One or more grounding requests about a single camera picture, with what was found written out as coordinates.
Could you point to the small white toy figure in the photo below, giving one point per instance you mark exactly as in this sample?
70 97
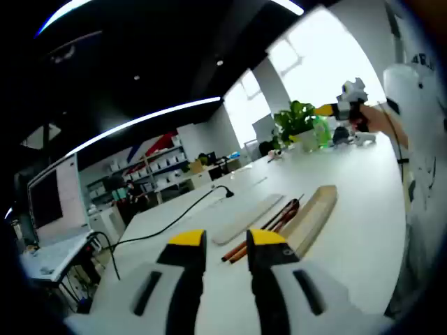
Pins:
276 156

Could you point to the brown wooden spoon utensil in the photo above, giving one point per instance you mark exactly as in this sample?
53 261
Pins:
291 207

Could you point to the white side desk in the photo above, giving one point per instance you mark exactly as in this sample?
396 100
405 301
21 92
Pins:
59 254

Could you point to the dark round object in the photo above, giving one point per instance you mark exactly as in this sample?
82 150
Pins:
341 135

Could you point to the beige cutlery case base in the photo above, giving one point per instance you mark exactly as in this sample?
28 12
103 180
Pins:
314 213

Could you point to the cardboard box with small plant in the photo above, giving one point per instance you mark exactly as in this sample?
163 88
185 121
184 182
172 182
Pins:
196 167

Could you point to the green plant in white pot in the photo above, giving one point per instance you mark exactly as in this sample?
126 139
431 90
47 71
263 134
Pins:
297 120

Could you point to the beige cutlery case lid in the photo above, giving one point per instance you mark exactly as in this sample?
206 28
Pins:
244 220

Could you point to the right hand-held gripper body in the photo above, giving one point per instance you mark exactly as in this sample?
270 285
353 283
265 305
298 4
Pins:
351 97

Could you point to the green plastic bottle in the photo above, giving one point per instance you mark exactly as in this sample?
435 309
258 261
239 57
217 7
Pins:
322 134

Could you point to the white worn device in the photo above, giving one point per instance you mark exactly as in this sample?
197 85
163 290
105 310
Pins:
401 83

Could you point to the white flat object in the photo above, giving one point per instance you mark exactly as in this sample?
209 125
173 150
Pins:
363 140

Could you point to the white low cabinet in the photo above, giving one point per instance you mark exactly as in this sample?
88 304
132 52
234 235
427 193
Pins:
202 179

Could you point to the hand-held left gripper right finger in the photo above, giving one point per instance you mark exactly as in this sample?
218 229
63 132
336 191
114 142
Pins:
314 296

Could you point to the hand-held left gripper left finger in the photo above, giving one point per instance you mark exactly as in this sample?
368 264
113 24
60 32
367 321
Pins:
150 296

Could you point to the person's right hand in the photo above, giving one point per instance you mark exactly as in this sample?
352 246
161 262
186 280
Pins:
372 118

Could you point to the white tall cabinet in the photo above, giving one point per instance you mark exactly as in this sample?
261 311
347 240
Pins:
108 223

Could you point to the long ceiling light strip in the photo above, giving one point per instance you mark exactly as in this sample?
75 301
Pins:
293 6
146 120

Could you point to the white shelving with boxes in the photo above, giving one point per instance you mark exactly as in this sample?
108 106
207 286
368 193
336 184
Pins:
157 164

